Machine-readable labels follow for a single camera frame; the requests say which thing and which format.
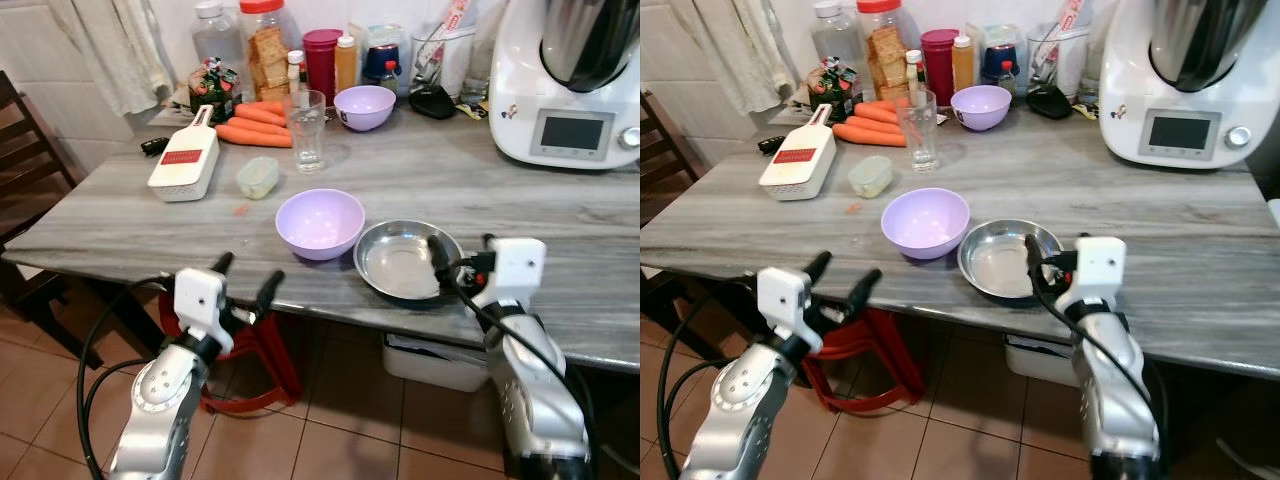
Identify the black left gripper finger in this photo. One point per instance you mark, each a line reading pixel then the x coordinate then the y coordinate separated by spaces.
pixel 269 292
pixel 222 264
pixel 864 290
pixel 819 266

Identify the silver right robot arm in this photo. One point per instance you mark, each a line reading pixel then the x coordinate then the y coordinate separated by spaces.
pixel 1115 390
pixel 535 390

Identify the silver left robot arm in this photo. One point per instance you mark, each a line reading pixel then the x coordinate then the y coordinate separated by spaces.
pixel 740 400
pixel 160 400

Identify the stainless steel plate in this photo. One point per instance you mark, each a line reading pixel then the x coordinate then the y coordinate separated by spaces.
pixel 395 262
pixel 995 258

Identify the red plastic stool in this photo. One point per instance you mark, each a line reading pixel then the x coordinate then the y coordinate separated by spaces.
pixel 880 355
pixel 265 360

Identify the large lilac plastic bowl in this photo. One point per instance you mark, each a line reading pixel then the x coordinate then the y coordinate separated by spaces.
pixel 320 222
pixel 925 222

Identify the white plastic storage box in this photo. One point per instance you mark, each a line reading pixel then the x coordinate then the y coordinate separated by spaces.
pixel 430 362
pixel 1040 358

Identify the small lidded plastic container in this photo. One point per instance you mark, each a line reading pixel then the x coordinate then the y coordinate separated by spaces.
pixel 257 178
pixel 870 177

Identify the white grater with red label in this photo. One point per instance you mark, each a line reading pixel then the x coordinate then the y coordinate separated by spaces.
pixel 185 160
pixel 795 160

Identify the small black key fob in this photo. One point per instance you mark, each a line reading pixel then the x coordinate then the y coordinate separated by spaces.
pixel 771 145
pixel 153 146

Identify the orange carrot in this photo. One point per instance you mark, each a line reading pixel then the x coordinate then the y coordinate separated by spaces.
pixel 868 135
pixel 265 108
pixel 880 107
pixel 255 123
pixel 870 122
pixel 250 136

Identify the black rounded gadget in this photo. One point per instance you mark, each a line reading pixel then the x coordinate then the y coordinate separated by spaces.
pixel 433 103
pixel 1049 103

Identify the clear drinking glass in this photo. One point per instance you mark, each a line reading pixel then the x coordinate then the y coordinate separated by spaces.
pixel 306 135
pixel 918 135

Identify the small lilac plastic bowl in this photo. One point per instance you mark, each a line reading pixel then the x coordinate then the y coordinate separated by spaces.
pixel 364 108
pixel 980 108

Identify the white kitchen food processor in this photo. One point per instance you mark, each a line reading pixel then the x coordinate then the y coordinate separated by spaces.
pixel 1180 100
pixel 560 100

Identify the green food packet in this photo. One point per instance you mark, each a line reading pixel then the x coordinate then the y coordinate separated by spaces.
pixel 214 90
pixel 834 88

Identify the clear jar with utensils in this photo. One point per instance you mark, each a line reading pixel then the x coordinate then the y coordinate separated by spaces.
pixel 1058 55
pixel 442 55

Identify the dark wooden chair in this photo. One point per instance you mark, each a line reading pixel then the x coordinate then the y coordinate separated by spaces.
pixel 660 170
pixel 30 160

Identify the blue-labelled jar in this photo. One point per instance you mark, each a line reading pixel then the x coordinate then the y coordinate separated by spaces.
pixel 1002 55
pixel 385 55

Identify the orange sauce bottle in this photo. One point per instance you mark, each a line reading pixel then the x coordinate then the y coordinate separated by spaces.
pixel 346 65
pixel 963 65

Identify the small white-capped bottle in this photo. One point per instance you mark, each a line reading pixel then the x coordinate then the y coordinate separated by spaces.
pixel 295 72
pixel 913 70

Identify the dark red canister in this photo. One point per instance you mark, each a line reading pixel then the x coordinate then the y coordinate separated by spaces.
pixel 321 65
pixel 939 65

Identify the red-lidded jar of crackers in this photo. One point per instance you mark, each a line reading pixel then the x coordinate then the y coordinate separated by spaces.
pixel 268 50
pixel 885 50

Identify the clear plastic bottle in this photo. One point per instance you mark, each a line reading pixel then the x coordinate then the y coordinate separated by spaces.
pixel 835 40
pixel 216 40

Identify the hanging beige towel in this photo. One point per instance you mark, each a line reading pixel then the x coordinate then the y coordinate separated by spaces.
pixel 735 50
pixel 110 50

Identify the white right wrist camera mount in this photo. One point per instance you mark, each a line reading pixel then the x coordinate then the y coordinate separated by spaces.
pixel 1098 268
pixel 518 270

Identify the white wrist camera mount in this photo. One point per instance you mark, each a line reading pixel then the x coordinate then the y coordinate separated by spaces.
pixel 1098 268
pixel 198 298
pixel 518 270
pixel 782 298

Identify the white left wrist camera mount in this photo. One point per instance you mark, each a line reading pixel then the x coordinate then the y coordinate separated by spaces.
pixel 782 298
pixel 198 298

